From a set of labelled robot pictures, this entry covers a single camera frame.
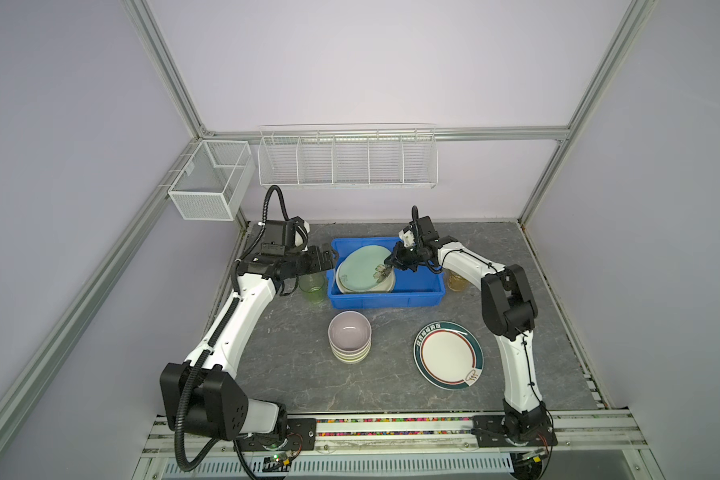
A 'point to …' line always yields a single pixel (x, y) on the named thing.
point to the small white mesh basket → (209, 185)
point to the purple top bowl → (349, 331)
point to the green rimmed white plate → (448, 355)
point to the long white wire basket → (348, 155)
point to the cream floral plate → (384, 286)
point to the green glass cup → (313, 286)
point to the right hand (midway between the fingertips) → (384, 262)
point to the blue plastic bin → (419, 288)
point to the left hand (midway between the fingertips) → (325, 261)
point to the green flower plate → (358, 266)
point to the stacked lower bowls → (352, 357)
